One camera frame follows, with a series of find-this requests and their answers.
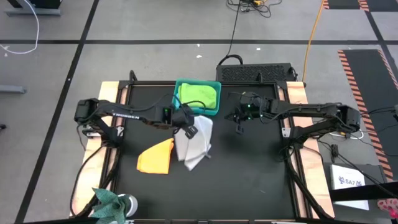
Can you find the teal plastic bin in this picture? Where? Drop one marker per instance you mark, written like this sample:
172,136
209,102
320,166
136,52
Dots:
217,99

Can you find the black metal bracket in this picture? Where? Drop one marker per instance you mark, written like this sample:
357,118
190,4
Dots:
88,133

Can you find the black power adapter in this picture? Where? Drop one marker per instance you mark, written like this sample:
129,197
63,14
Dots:
334,150

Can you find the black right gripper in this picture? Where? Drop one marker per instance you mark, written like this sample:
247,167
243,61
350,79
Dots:
253,109

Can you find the green microfiber towel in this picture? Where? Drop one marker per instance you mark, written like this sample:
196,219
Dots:
199,95

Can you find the small black hazard-striped mat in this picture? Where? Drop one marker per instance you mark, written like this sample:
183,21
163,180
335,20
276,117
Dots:
342,3

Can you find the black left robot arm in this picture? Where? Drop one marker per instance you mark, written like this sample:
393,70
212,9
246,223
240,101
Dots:
124,113

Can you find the white SA7 sign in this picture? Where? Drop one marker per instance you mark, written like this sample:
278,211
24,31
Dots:
346,180

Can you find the silver metal bracket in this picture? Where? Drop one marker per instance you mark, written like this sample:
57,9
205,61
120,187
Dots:
286,132

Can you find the pink object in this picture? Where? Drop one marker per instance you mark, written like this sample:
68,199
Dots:
388,205

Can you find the grey round roll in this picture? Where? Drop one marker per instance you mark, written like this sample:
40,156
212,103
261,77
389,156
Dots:
133,203

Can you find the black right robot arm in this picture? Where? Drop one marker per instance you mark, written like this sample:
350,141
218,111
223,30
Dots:
311,110

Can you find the grey floor bar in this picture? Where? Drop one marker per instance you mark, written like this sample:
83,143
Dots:
12,89

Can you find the grey desk foot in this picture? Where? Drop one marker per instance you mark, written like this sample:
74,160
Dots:
31,12

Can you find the black table frame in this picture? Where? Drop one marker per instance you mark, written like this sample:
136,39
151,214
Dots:
149,83

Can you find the orange microfiber towel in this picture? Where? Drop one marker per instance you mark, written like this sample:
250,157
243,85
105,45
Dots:
155,158

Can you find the yellow plug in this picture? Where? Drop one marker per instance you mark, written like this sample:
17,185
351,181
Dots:
342,133

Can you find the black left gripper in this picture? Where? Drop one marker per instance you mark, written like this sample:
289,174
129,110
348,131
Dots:
178,116

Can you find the black computer case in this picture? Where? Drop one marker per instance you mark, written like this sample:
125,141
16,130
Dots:
255,73

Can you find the black camera mount beam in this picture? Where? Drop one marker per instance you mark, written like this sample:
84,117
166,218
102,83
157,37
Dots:
363,192

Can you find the teal paper plant ornament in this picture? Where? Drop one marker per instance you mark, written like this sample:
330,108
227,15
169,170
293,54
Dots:
109,202

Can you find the grey microfiber towel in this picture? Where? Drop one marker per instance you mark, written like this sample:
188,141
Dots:
196,146

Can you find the large black hazard-striped mat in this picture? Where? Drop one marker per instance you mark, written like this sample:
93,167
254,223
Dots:
367,81

